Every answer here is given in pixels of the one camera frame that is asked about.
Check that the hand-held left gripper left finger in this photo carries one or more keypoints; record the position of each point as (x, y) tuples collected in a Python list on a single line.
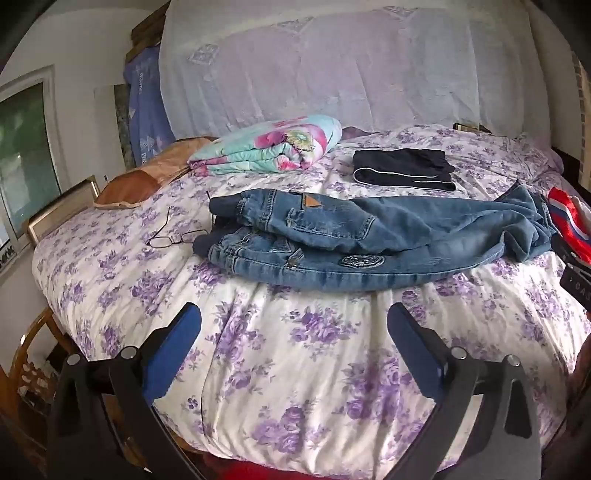
[(178, 339)]

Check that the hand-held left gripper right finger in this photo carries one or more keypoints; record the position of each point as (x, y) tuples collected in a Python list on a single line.
[(411, 339)]

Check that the blue denim jeans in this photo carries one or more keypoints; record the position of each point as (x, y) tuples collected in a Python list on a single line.
[(392, 230)]

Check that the folded black pants white stripe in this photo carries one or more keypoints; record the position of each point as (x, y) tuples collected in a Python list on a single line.
[(401, 168)]

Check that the red white blue striped garment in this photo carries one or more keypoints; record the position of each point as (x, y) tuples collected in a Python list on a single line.
[(572, 221)]

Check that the eyeglasses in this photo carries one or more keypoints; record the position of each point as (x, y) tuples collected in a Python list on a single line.
[(173, 237)]

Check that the bed with purple floral sheet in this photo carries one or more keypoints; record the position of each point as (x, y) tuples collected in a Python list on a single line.
[(300, 369)]

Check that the wooden chair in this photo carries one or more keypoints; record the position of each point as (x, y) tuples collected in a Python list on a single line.
[(32, 369)]

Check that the orange pillow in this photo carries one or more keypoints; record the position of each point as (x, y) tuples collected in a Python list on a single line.
[(138, 180)]

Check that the red cloth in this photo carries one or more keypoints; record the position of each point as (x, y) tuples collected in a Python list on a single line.
[(295, 470)]

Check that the folded floral quilt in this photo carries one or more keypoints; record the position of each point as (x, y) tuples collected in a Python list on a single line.
[(263, 145)]

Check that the window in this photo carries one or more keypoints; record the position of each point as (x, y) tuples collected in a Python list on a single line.
[(25, 166)]

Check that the blue printed blanket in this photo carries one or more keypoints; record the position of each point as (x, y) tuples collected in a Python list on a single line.
[(143, 106)]

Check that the white lace net curtain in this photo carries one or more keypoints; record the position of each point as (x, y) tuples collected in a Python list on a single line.
[(346, 64)]

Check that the wooden box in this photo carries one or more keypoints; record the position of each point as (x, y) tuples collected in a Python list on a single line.
[(150, 27)]

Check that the bed frame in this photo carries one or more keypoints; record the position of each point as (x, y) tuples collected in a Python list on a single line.
[(60, 207)]

